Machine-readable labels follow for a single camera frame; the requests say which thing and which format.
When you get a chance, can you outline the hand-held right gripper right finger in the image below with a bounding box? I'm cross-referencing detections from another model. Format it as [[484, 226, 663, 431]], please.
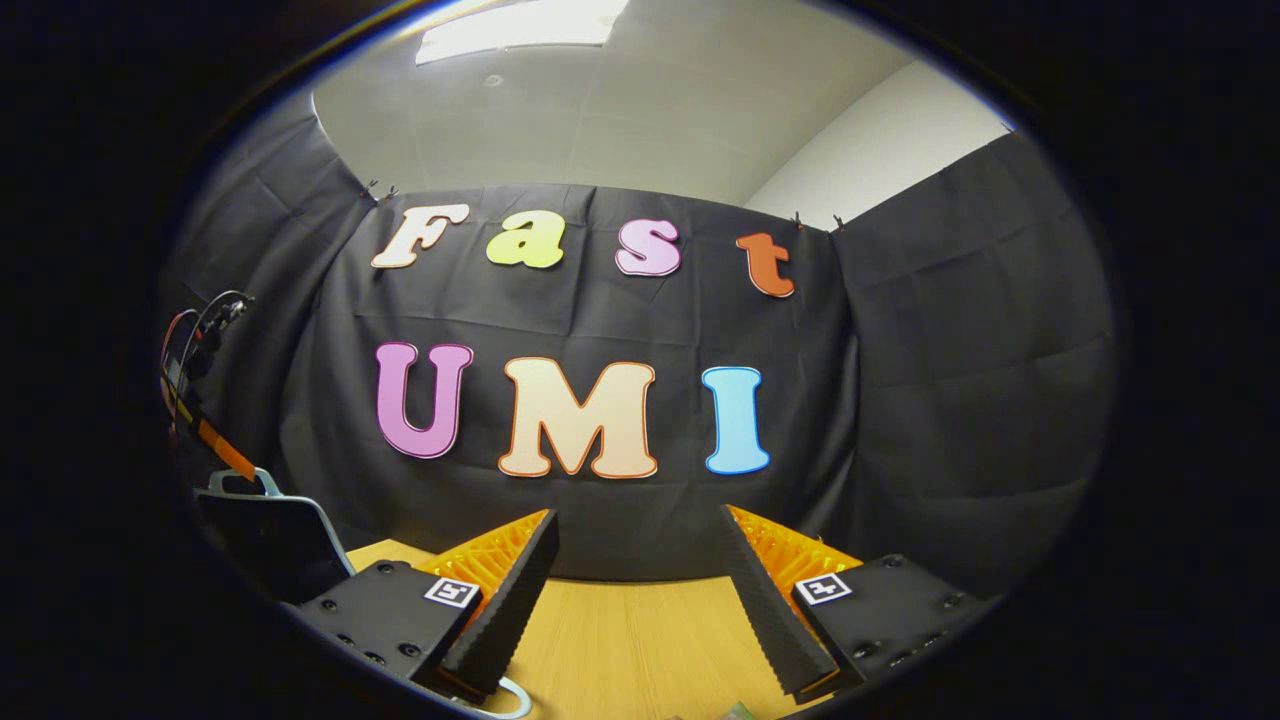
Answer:
[[716, 503, 1001, 701]]

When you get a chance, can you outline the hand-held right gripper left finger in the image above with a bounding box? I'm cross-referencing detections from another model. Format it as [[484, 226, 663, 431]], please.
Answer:
[[285, 508, 561, 701]]

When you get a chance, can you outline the light blue suitcase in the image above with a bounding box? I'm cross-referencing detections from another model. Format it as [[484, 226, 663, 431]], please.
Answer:
[[192, 467, 534, 719]]

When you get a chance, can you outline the black backdrop cloth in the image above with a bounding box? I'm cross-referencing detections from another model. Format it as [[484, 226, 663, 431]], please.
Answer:
[[160, 90, 1116, 601]]

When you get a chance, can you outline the ceiling light panel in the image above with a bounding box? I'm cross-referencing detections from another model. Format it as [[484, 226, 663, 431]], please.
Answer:
[[415, 0, 631, 66]]

